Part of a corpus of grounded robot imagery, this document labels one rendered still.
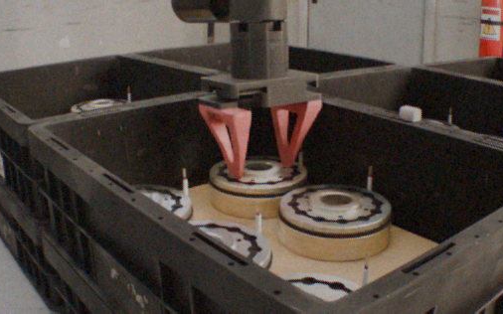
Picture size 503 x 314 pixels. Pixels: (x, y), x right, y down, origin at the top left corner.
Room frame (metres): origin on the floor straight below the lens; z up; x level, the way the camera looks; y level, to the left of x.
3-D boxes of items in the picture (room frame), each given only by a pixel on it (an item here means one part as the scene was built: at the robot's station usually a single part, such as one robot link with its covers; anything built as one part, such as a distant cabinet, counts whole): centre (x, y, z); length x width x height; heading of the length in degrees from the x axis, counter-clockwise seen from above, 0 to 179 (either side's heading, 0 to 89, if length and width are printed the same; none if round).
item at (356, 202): (0.47, -0.08, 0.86); 0.05 x 0.05 x 0.01
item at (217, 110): (0.55, 0.01, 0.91); 0.07 x 0.07 x 0.09; 33
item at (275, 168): (0.56, -0.01, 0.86); 0.05 x 0.05 x 0.01
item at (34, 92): (0.74, 0.23, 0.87); 0.40 x 0.30 x 0.11; 38
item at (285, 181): (0.56, -0.01, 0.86); 0.10 x 0.10 x 0.01
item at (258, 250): (0.38, 0.04, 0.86); 0.10 x 0.10 x 0.01
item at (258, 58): (0.56, -0.01, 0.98); 0.10 x 0.07 x 0.07; 123
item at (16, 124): (0.74, 0.23, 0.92); 0.40 x 0.30 x 0.02; 38
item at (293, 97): (0.57, -0.02, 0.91); 0.07 x 0.07 x 0.09; 33
